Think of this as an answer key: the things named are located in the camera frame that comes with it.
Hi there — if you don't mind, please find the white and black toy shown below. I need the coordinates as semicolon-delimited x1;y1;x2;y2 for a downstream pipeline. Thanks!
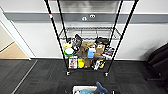
91;59;102;71

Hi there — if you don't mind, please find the black office chair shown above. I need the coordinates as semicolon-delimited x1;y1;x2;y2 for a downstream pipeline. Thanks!
146;42;168;82

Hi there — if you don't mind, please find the black wire shelf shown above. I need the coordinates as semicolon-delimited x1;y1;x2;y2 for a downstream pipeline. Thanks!
42;0;141;79

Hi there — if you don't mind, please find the orange toy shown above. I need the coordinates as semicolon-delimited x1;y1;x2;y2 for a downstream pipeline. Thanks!
98;59;106;70

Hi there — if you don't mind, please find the small blue box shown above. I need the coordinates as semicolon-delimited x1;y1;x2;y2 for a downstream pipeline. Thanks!
86;47;97;60

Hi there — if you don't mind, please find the light blue plush toy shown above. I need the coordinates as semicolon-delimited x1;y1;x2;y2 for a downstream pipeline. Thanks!
79;88;96;94

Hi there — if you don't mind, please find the white wall socket pair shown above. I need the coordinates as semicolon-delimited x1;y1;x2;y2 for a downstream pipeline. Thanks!
81;13;98;22

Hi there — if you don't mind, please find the brown paper bag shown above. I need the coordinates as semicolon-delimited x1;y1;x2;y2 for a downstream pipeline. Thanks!
83;58;95;70

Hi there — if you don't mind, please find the red and white printed box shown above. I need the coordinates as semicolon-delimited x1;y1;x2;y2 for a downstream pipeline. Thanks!
67;57;79;70

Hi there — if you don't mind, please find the yellow container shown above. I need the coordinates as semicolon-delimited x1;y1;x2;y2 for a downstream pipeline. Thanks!
77;58;86;70

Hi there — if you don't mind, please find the black printed bag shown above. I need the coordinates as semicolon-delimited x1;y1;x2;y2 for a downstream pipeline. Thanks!
72;33;84;52

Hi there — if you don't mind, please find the small brown cardboard box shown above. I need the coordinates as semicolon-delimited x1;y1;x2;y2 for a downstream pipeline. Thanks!
95;44;107;56

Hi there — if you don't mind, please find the pale woven basket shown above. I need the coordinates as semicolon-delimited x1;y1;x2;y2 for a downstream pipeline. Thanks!
72;85;116;94

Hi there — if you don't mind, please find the wide black bag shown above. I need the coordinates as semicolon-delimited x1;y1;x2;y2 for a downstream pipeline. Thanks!
94;36;111;47

